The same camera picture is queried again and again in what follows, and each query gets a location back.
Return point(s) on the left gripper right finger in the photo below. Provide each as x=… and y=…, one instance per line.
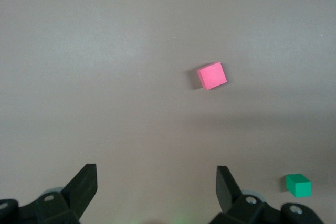
x=225, y=190

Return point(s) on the pink foam cube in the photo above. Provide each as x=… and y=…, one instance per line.
x=211, y=75

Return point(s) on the brown table mat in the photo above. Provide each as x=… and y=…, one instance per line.
x=105, y=77

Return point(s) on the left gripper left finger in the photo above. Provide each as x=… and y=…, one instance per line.
x=78, y=190

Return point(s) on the green foam cube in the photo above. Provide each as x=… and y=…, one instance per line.
x=298, y=186

